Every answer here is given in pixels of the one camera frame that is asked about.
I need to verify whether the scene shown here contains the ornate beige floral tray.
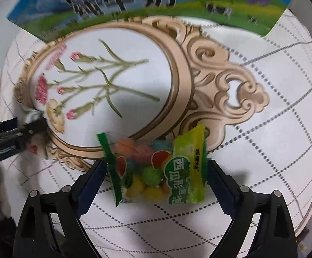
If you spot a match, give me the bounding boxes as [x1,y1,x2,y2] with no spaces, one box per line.
[12,15,270,180]

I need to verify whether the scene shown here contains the green bag of candy balls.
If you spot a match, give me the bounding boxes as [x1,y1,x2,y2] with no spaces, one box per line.
[96,124,209,207]

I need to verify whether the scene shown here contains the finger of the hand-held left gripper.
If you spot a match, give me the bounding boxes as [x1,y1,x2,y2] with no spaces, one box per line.
[14,109,47,143]

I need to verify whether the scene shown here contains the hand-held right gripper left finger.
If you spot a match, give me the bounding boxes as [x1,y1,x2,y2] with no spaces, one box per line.
[12,160,108,258]

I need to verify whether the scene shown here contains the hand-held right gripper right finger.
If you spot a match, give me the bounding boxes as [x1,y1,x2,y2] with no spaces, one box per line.
[206,159,299,258]

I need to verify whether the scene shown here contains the blue meadow print carton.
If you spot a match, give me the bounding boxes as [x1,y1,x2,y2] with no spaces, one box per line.
[6,0,299,43]

